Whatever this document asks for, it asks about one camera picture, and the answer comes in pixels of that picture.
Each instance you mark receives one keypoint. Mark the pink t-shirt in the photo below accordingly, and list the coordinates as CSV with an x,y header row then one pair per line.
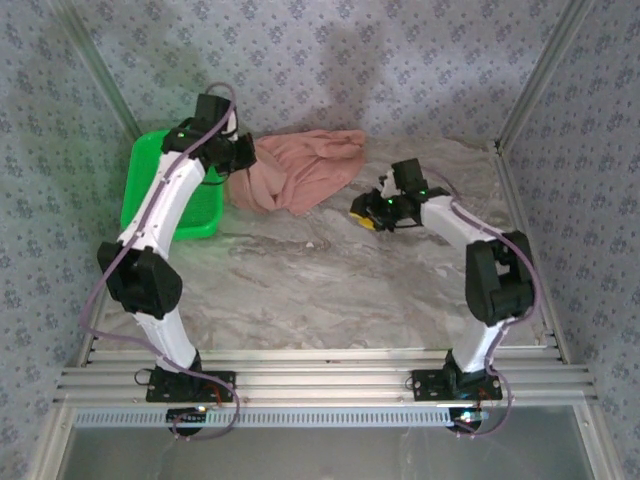
x,y
300,170

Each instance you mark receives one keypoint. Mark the green plastic basket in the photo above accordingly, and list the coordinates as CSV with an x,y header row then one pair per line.
x,y
137,170

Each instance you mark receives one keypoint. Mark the aluminium mounting rails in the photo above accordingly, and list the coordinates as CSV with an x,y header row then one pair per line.
x,y
320,380

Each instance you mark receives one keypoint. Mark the small black controller board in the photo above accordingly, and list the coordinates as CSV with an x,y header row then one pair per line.
x,y
186,416
467,419

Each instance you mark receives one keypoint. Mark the aluminium frame post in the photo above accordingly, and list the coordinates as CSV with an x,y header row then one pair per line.
x,y
545,70
95,65

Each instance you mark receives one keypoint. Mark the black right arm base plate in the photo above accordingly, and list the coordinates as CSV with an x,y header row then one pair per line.
x,y
430,385

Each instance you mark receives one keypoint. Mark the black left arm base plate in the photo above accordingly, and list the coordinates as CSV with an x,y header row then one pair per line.
x,y
220,385

